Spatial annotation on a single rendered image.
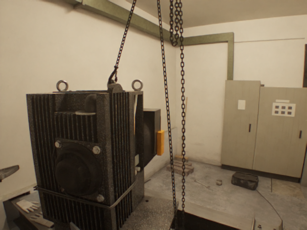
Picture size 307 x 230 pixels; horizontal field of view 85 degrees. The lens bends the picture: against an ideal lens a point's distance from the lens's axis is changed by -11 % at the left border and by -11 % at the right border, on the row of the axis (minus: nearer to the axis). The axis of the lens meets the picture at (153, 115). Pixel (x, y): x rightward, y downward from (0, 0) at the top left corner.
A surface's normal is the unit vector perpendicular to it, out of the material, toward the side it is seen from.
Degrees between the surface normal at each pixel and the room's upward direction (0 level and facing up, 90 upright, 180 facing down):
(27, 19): 90
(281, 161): 90
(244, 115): 90
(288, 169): 90
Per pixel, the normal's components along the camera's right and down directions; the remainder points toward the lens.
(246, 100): -0.54, 0.13
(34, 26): 0.84, 0.08
